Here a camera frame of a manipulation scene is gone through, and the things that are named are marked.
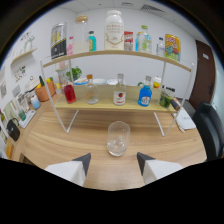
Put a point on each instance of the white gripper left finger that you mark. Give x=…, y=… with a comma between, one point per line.
x=71, y=170

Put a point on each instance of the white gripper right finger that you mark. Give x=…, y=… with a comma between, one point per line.
x=156, y=170

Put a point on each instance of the blue and white cup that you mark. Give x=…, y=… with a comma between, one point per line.
x=35, y=102

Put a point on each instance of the clear drinking glass with ice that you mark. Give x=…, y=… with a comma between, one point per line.
x=118, y=143

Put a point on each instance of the black chair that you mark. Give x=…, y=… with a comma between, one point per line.
x=210, y=130

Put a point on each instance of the black handbag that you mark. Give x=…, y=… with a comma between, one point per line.
x=13, y=130

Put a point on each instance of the blue liquid bottle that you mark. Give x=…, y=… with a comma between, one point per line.
x=145, y=96

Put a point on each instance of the red liquid bottle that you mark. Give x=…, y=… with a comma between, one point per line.
x=69, y=94

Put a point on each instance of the two-tier wooden shelf rack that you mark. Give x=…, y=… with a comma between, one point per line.
x=110, y=104

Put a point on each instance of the clear bottle with orange cap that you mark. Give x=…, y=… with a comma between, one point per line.
x=92, y=93

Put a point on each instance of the orange pot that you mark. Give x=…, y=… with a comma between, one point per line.
x=45, y=92

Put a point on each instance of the white green mug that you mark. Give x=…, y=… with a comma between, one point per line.
x=140, y=83

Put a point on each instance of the green potted plant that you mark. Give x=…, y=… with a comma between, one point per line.
x=75, y=73

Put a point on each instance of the brown door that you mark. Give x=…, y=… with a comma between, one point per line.
x=203, y=73

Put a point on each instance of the small pink bottle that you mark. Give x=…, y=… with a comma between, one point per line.
x=70, y=48

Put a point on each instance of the small clear bottle blue cap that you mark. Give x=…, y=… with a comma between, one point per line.
x=160, y=48

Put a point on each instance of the yellow snack canister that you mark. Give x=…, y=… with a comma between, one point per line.
x=172, y=47

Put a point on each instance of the small light blue bottle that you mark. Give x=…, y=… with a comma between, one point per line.
x=137, y=43

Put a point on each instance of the clear bottle with green cap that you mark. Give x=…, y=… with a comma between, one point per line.
x=146, y=41

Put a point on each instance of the teal liquid bottle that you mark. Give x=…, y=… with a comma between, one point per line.
x=92, y=42

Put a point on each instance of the small red white carton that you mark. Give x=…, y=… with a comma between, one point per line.
x=128, y=40

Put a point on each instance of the glass jar with cork lid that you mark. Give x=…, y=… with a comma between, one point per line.
x=81, y=36

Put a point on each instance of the white figurine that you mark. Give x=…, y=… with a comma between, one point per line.
x=28, y=41

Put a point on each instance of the large white bottle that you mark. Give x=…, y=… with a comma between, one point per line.
x=114, y=33

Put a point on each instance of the wooden wall shelf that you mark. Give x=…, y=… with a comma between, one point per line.
x=23, y=55

